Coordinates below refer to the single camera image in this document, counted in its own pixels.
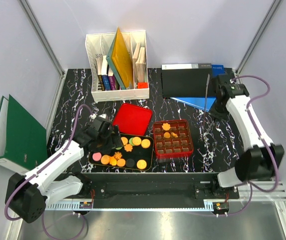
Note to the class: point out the small fish cookie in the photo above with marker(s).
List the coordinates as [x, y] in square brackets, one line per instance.
[112, 161]

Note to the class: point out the white file organizer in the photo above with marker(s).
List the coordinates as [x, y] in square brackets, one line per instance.
[104, 84]

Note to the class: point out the swirl meringue cookie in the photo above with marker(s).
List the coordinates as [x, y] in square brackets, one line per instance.
[117, 155]

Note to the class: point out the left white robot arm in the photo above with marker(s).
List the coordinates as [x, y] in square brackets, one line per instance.
[28, 195]

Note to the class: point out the far right round biscuit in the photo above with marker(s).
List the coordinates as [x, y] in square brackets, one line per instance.
[145, 143]

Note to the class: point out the round cookie in box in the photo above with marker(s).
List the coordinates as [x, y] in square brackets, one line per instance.
[167, 135]

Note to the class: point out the light blue folder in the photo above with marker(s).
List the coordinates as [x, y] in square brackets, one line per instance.
[196, 102]

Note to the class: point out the red tin box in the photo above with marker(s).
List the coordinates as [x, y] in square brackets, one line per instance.
[172, 148]

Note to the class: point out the black folder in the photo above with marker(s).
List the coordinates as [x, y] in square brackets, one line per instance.
[186, 80]

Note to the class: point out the green ring binder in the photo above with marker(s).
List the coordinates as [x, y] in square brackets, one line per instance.
[23, 142]

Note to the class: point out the orange small box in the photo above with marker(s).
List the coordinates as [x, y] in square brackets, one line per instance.
[142, 85]

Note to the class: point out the corner round biscuit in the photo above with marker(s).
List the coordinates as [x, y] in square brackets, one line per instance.
[141, 164]

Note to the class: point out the black cookie tray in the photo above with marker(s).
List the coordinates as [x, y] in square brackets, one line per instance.
[138, 153]

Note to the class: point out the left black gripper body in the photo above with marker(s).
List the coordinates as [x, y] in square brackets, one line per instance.
[107, 135]

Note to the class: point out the pink sandwich cookie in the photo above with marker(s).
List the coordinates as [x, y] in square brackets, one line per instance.
[96, 156]

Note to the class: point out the round biscuit behind green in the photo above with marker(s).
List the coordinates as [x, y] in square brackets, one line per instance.
[124, 141]

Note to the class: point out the plain round orange cookie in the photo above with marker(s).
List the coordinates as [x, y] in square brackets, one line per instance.
[121, 162]

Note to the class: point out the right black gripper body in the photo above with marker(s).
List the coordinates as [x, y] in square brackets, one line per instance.
[218, 111]

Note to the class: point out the flower cookie in box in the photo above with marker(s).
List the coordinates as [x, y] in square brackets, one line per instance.
[166, 126]

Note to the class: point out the small cookie in box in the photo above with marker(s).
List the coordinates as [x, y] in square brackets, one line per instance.
[174, 135]

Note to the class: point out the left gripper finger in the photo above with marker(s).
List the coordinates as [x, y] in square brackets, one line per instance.
[116, 137]
[106, 148]

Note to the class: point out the maple leaf cookie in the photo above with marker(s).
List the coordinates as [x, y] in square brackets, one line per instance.
[128, 147]

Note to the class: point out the red tin lid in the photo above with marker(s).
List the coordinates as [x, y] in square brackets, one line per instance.
[132, 119]

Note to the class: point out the yellow teal book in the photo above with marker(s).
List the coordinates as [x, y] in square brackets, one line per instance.
[119, 61]

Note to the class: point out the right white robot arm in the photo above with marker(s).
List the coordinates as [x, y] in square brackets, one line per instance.
[259, 163]

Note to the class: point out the lower round biscuit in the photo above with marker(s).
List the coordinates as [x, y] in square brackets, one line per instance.
[105, 159]

